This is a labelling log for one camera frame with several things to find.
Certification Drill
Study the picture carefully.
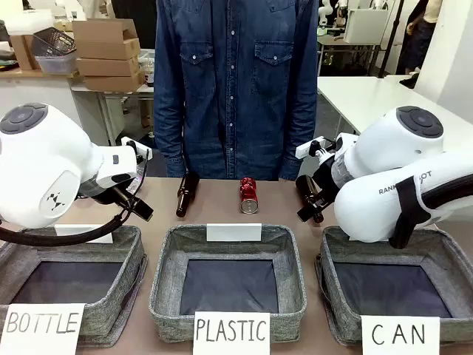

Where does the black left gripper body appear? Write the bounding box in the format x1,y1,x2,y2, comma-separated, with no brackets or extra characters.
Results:
79,177,143,219

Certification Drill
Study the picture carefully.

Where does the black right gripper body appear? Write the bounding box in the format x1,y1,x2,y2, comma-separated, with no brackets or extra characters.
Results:
313,158,336,212

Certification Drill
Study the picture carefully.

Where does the crushed red can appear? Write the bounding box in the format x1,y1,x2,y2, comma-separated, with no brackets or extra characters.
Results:
239,177,262,215

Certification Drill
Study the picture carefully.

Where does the person's right forearm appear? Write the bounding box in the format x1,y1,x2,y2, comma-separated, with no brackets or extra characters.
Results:
152,84,190,178

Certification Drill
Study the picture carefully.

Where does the person's left forearm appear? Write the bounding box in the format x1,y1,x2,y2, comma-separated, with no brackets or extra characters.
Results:
279,84,319,182

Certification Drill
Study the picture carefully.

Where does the grey fabric basket bottle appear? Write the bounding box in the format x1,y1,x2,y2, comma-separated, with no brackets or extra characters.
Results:
0,224,149,348

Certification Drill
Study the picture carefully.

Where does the grey fabric basket can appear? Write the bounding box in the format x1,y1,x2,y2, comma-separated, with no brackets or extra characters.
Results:
316,225,473,347

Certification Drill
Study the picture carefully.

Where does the grey fabric basket plastic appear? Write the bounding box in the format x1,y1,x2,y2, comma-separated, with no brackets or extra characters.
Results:
149,223,307,345

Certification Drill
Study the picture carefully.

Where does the paper label CAN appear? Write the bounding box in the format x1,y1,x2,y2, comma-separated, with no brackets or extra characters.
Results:
361,315,441,355

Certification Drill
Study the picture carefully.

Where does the black mesh basket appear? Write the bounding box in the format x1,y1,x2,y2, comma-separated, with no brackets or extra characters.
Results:
30,27,78,57

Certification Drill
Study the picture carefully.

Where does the brown glass bottle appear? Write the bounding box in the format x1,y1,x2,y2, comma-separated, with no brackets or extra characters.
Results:
295,175,317,207
175,171,201,219

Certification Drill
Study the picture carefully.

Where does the white side table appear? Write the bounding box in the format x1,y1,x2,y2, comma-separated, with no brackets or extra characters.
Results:
316,75,421,136

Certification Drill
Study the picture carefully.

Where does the flat cardboard box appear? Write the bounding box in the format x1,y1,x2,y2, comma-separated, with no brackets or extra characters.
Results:
84,72,146,92
75,38,142,61
75,57,141,78

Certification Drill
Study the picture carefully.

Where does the person in denim shirt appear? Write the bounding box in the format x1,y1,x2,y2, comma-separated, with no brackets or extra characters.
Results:
152,0,320,182

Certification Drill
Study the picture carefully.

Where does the white table with boxes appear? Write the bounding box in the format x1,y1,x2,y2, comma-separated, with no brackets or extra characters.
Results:
0,69,156,147

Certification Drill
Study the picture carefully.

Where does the paper label PLASTIC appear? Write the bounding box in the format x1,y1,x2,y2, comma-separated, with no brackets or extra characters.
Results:
192,311,271,355

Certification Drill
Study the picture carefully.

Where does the clear plastic bin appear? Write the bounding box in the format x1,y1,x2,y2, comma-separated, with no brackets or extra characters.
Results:
35,51,78,74

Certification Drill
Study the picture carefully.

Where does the paper label BOTTLE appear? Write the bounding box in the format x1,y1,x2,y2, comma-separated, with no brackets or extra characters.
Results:
0,302,87,355

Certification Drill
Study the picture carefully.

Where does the black tripod pole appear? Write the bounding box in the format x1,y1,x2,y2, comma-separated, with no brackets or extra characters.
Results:
377,0,406,78

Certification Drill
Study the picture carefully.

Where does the white background box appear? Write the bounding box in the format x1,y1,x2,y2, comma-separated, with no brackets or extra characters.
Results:
344,7,389,44

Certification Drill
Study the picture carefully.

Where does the open cardboard box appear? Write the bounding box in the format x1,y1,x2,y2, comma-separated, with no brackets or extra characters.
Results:
71,18,140,44

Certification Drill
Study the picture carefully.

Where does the small cardboard box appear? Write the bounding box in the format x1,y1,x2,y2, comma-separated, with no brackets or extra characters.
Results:
9,34,41,72

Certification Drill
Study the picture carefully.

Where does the background person in black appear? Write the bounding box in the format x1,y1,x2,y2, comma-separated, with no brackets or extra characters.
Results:
396,0,444,75

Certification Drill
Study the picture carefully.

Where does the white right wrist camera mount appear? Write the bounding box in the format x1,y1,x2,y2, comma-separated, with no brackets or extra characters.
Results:
295,137,336,160

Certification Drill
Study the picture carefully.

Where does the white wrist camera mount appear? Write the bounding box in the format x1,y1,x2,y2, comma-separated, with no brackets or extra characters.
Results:
120,135,149,164
295,137,336,160

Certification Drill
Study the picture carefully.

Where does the thin black cable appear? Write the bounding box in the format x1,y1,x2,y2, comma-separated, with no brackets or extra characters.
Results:
120,147,153,223

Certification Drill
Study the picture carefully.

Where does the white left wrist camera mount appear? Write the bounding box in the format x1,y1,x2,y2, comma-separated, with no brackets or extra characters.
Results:
120,135,149,164

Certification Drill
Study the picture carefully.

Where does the thick black cable hose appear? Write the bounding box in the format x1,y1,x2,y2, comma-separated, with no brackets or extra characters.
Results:
0,214,125,246

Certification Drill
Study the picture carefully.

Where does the black strap on arm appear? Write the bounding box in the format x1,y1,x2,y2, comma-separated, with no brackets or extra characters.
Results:
387,175,426,249

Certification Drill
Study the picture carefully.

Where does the black cable sleeve on arm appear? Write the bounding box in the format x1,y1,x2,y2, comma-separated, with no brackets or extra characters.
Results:
421,172,473,210

